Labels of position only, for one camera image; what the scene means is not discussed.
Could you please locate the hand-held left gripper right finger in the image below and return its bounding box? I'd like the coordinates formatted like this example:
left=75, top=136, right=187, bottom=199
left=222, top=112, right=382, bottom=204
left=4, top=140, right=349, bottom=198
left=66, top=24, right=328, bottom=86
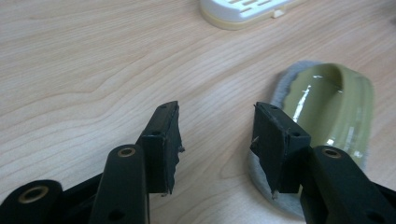
left=249, top=101, right=396, bottom=224

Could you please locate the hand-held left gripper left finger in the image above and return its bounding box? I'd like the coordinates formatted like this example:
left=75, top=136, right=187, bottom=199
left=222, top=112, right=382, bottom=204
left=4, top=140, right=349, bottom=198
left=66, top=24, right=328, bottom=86
left=88, top=100, right=186, bottom=224

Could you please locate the white slotted soap dish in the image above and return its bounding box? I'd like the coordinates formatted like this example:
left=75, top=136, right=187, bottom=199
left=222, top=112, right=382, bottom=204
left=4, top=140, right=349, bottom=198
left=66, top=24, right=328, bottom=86
left=199, top=0, right=300, bottom=32

